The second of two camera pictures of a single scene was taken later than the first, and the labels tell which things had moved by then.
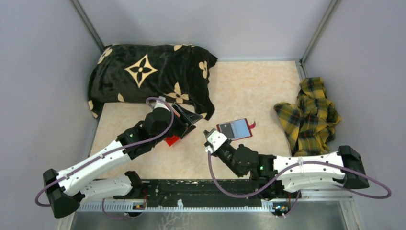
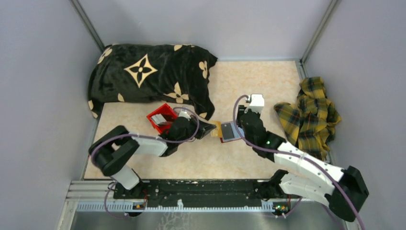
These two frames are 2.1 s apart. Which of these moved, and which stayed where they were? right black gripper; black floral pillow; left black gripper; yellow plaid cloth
Moved: right black gripper; left black gripper
Stayed: black floral pillow; yellow plaid cloth
